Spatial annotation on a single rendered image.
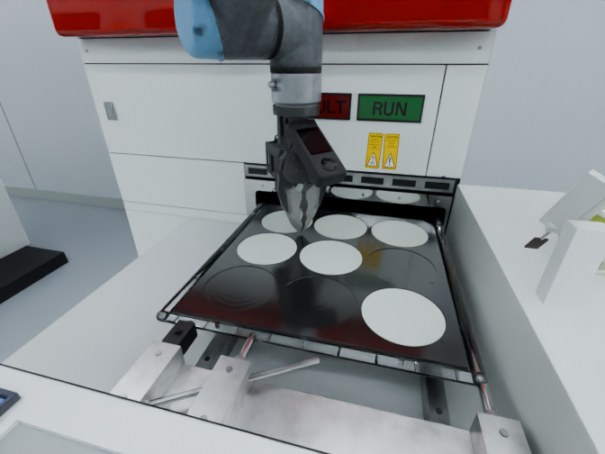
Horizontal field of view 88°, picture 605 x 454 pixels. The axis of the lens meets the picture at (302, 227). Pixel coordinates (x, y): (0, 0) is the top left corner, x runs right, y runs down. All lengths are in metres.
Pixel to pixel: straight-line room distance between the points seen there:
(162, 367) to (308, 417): 0.15
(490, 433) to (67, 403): 0.32
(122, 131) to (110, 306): 0.44
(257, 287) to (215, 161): 0.40
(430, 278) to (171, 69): 0.64
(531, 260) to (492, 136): 1.81
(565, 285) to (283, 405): 0.29
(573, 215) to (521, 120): 1.91
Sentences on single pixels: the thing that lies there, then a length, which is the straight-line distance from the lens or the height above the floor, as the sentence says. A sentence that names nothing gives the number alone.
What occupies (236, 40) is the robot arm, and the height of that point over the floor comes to 1.20.
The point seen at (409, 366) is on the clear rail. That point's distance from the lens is 0.37.
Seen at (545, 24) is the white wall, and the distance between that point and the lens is 2.25.
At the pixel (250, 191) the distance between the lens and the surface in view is 0.74.
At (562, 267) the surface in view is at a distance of 0.38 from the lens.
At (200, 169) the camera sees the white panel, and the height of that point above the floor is 0.95.
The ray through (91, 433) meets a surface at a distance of 0.28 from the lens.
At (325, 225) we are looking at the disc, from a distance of 0.60.
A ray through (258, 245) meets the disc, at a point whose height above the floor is 0.90.
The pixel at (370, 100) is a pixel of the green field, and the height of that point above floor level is 1.11.
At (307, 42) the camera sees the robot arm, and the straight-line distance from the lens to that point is 0.48.
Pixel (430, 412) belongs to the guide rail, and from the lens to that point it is 0.41.
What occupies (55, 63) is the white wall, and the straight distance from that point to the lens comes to 3.24.
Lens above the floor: 1.18
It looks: 28 degrees down
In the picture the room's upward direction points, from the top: straight up
